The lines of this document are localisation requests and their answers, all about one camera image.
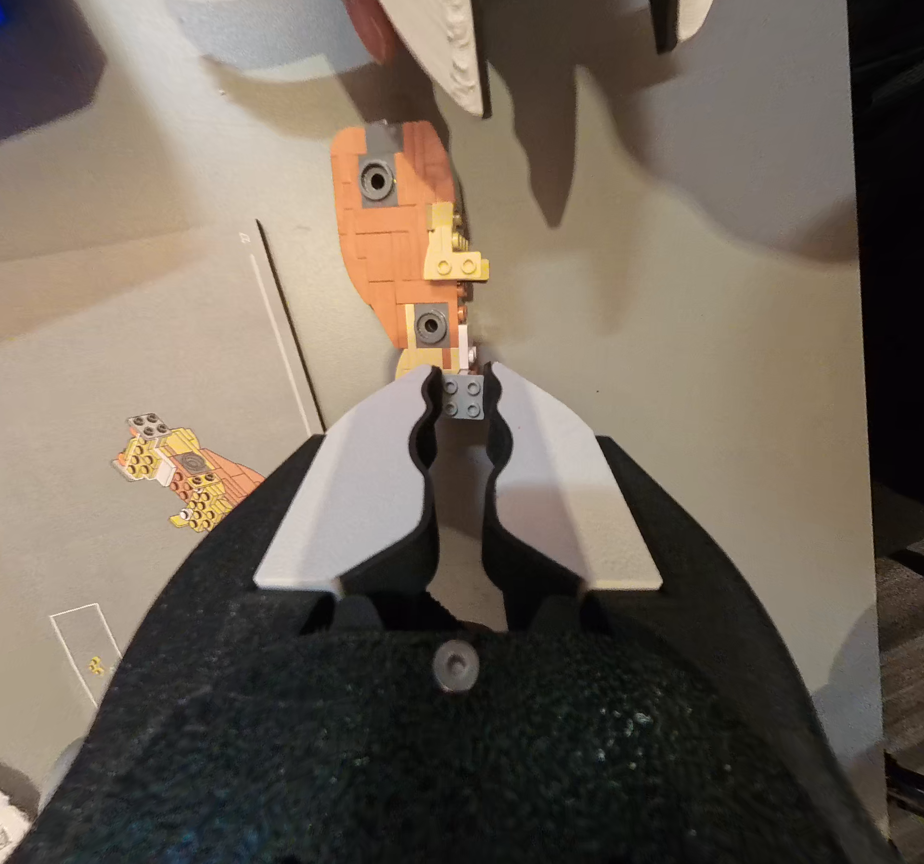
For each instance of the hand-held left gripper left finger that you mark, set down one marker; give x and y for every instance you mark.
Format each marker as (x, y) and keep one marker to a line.
(354, 503)

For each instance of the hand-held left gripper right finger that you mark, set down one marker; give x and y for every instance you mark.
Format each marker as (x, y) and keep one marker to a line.
(570, 510)

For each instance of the small pale grey brick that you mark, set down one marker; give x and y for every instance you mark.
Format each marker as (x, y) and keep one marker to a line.
(463, 396)

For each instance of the orange tan brick model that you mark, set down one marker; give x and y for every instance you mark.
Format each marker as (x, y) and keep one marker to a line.
(390, 243)

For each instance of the person's right hand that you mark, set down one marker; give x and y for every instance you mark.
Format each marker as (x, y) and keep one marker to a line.
(364, 20)

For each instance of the grey instruction booklet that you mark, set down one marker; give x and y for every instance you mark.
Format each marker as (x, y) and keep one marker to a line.
(108, 373)

